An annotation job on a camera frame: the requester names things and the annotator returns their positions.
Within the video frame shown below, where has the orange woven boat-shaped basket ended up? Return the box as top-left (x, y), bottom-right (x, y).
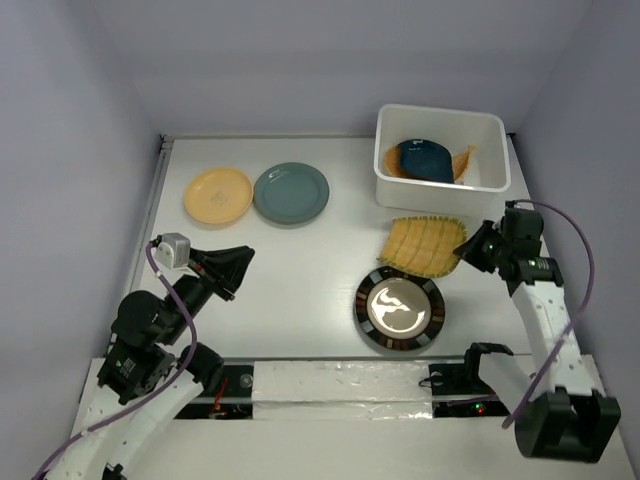
top-left (452, 145), bottom-right (476, 183)

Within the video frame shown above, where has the yellow round plate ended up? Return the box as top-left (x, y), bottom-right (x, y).
top-left (183, 167), bottom-right (254, 225)

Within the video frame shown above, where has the aluminium frame rail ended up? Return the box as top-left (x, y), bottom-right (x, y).
top-left (115, 135), bottom-right (174, 307)

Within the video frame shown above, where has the dark blue leaf-shaped plate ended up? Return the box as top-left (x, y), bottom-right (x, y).
top-left (398, 139), bottom-right (454, 184)

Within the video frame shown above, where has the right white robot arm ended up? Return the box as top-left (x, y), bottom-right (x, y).
top-left (454, 200), bottom-right (621, 464)

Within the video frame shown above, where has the yellow woven bamboo tray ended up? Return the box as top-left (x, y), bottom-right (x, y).
top-left (378, 216), bottom-right (468, 278)

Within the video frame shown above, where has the white plastic bin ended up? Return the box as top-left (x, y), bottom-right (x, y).
top-left (373, 104), bottom-right (511, 217)

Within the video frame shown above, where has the silver foil taped panel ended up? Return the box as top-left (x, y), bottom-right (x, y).
top-left (251, 360), bottom-right (433, 421)

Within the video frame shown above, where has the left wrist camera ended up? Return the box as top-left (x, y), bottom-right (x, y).
top-left (151, 233), bottom-right (191, 271)

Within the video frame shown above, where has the round woven orange basket plate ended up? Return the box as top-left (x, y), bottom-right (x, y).
top-left (384, 145), bottom-right (403, 177)

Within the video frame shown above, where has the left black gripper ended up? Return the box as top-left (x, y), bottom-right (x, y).
top-left (161, 244), bottom-right (257, 342)

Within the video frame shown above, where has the dark round patterned plate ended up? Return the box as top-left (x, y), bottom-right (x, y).
top-left (353, 266), bottom-right (446, 352)

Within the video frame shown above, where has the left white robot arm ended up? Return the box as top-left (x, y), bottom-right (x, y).
top-left (34, 233), bottom-right (255, 479)

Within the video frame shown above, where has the teal round plate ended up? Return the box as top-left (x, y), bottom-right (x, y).
top-left (254, 162), bottom-right (330, 226)

